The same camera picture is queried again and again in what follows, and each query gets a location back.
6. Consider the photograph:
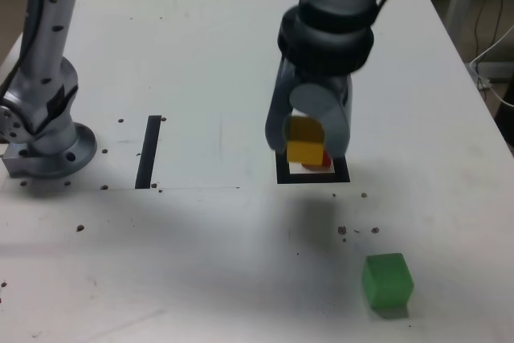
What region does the white cable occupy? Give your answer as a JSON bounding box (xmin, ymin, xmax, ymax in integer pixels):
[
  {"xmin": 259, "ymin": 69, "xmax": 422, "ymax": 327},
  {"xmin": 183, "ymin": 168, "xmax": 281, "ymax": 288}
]
[{"xmin": 467, "ymin": 23, "xmax": 514, "ymax": 109}]

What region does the green cube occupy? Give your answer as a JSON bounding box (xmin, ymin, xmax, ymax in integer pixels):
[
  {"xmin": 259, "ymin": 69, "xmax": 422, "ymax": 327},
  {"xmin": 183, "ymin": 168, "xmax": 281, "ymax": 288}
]
[{"xmin": 361, "ymin": 252, "xmax": 414, "ymax": 312}]

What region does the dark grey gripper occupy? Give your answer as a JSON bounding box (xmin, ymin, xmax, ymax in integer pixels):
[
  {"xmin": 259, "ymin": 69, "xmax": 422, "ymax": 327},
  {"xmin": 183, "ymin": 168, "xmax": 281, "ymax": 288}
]
[{"xmin": 264, "ymin": 58, "xmax": 355, "ymax": 159}]

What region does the black tape strip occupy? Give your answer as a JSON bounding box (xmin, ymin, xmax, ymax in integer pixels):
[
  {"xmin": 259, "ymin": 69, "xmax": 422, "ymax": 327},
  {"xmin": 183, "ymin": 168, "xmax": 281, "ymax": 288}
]
[{"xmin": 134, "ymin": 115, "xmax": 162, "ymax": 190}]

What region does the red cube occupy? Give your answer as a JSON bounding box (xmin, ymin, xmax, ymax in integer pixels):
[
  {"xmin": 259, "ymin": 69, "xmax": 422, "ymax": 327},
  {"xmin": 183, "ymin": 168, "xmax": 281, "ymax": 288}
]
[{"xmin": 300, "ymin": 149, "xmax": 333, "ymax": 170}]

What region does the black tape square outline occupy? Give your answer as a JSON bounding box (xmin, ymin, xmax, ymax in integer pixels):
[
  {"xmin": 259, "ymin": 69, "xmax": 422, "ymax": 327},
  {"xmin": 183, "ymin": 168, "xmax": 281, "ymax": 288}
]
[{"xmin": 275, "ymin": 149, "xmax": 351, "ymax": 186}]

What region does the yellow cube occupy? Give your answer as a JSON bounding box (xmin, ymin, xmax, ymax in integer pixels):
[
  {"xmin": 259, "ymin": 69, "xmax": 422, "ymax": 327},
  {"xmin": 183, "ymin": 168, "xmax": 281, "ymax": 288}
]
[{"xmin": 285, "ymin": 116, "xmax": 325, "ymax": 165}]

